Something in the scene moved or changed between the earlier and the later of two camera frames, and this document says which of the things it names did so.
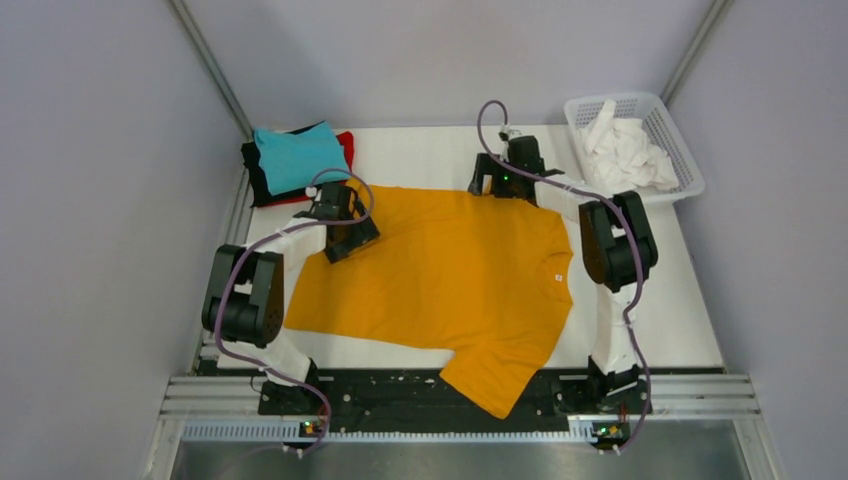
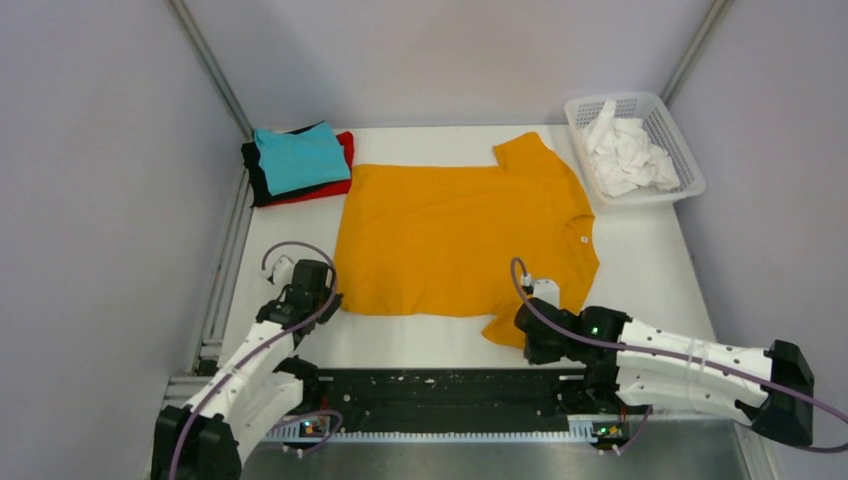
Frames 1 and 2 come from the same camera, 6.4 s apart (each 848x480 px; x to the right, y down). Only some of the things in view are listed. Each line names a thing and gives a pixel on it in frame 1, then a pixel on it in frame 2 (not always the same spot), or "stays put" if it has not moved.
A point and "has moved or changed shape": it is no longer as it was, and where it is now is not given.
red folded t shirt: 347,146 stays put
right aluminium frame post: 716,15 stays put
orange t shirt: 483,282 has moved or changed shape
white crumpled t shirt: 620,156 stays put
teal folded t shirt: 291,161 stays put
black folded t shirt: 262,194 stays put
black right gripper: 486,164 to 536,355
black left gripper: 363,231 to 336,303
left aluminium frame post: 213,66 stays put
